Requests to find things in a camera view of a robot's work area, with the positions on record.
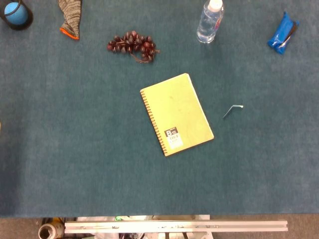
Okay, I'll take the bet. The aluminium profile rail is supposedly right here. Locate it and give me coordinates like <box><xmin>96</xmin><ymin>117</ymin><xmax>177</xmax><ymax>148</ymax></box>
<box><xmin>64</xmin><ymin>220</ymin><xmax>289</xmax><ymax>234</ymax></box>

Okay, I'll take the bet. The brown spiral notebook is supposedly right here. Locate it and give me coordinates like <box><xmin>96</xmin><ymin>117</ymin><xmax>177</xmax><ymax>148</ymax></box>
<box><xmin>140</xmin><ymin>73</ymin><xmax>215</xmax><ymax>157</ymax></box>

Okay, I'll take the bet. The blue ball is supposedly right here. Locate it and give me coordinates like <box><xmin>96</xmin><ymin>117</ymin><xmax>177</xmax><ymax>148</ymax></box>
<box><xmin>4</xmin><ymin>2</ymin><xmax>28</xmax><ymax>25</ymax></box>

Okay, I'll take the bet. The brown tape roll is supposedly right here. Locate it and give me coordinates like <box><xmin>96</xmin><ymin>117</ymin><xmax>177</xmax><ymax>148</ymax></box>
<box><xmin>37</xmin><ymin>223</ymin><xmax>65</xmax><ymax>239</ymax></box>

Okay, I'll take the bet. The black mesh pen holder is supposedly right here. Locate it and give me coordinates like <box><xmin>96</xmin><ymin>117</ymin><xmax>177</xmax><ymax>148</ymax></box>
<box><xmin>0</xmin><ymin>0</ymin><xmax>34</xmax><ymax>31</ymax></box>

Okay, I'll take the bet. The clear plastic water bottle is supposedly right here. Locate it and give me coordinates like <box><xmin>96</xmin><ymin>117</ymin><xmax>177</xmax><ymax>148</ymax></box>
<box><xmin>196</xmin><ymin>0</ymin><xmax>225</xmax><ymax>44</ymax></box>

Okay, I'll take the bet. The dark red grape bunch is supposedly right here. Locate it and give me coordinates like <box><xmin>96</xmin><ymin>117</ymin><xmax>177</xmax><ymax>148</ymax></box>
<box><xmin>107</xmin><ymin>30</ymin><xmax>160</xmax><ymax>64</ymax></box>

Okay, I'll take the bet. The blue plastic packet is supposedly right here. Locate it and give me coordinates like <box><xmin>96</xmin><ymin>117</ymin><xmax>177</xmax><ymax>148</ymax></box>
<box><xmin>267</xmin><ymin>11</ymin><xmax>300</xmax><ymax>55</ymax></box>

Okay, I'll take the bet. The grey sock with orange tip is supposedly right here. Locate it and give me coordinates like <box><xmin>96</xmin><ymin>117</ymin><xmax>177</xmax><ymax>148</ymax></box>
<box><xmin>58</xmin><ymin>0</ymin><xmax>82</xmax><ymax>41</ymax></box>

